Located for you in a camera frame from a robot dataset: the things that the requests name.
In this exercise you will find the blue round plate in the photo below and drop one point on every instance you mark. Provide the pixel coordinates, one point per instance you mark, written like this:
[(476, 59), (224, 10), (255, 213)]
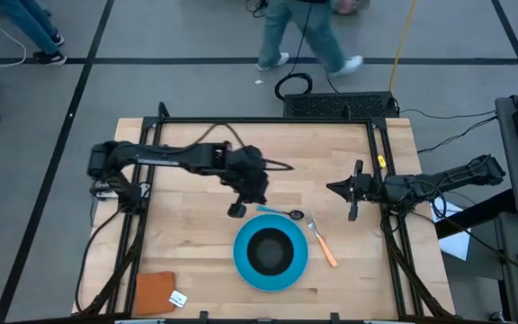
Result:
[(270, 283)]

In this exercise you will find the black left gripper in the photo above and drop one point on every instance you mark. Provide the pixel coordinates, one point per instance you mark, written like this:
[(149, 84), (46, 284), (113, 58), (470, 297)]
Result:
[(245, 168)]

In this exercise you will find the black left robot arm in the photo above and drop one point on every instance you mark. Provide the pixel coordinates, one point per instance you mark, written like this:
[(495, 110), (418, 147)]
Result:
[(169, 157)]

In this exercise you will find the white paper sheet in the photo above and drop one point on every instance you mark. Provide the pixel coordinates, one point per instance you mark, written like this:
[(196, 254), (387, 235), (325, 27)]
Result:
[(457, 245)]

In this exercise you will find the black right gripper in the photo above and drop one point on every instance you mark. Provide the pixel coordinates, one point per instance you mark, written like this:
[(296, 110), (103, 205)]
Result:
[(369, 186)]

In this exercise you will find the small white tag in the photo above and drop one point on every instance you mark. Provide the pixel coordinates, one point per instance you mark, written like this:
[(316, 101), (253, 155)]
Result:
[(178, 299)]

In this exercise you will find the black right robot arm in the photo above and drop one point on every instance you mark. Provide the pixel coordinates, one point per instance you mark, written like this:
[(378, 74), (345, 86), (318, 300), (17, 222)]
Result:
[(457, 173)]

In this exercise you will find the orange cloth napkin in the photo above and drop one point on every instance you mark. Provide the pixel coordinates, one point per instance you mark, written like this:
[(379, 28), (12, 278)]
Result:
[(155, 292)]

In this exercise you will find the person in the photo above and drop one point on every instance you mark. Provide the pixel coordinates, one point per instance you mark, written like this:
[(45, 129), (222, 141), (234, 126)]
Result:
[(322, 40), (34, 27)]

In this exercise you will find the small yellow tag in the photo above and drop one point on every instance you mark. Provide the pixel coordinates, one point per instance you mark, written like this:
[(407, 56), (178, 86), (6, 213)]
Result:
[(381, 162)]

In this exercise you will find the black metal table frame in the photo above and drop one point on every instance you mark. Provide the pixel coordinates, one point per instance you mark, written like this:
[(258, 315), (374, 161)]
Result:
[(263, 120)]

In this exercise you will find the black bowl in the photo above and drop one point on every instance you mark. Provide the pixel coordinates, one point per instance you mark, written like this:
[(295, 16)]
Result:
[(270, 252)]

